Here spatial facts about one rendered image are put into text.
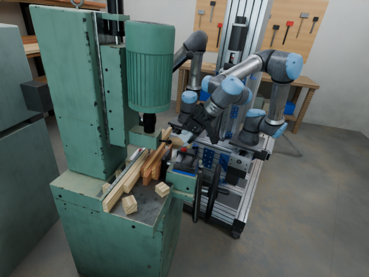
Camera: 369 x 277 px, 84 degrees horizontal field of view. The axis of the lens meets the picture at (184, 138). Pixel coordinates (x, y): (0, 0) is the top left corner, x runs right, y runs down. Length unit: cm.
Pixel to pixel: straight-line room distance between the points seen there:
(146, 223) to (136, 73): 53
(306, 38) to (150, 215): 384
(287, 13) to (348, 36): 103
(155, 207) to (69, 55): 64
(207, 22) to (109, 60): 330
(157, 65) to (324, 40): 375
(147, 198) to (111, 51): 57
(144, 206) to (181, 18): 364
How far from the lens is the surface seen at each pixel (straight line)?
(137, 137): 95
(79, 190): 109
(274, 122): 135
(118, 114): 90
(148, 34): 74
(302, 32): 417
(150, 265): 126
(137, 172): 92
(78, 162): 113
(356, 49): 452
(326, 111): 469
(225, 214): 176
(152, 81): 77
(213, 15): 403
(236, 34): 146
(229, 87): 75
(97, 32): 85
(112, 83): 86
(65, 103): 99
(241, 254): 188
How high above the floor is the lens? 153
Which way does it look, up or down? 31 degrees down
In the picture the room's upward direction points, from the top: 7 degrees clockwise
